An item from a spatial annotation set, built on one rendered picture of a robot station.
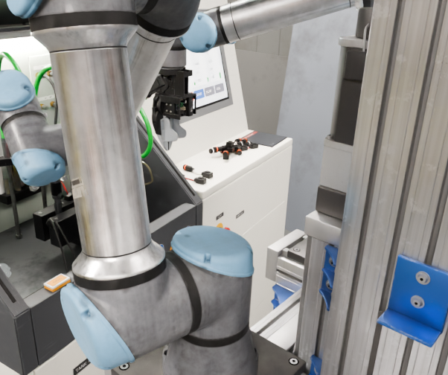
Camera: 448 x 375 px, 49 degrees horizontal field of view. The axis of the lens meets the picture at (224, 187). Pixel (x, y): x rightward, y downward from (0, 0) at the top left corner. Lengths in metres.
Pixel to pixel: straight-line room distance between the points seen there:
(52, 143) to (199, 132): 1.09
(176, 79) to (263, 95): 2.60
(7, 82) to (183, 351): 0.52
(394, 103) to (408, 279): 0.23
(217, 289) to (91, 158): 0.24
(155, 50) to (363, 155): 0.32
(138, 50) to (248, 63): 3.13
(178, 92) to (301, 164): 2.18
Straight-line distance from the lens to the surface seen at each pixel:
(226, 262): 0.65
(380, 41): 0.63
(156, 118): 1.21
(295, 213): 3.38
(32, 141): 0.86
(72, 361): 1.31
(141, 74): 0.74
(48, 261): 1.52
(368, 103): 0.65
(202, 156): 1.85
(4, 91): 0.89
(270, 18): 0.99
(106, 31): 0.54
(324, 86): 3.18
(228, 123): 2.08
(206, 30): 0.99
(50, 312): 1.18
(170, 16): 0.65
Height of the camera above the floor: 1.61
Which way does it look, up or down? 23 degrees down
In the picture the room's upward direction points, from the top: 2 degrees clockwise
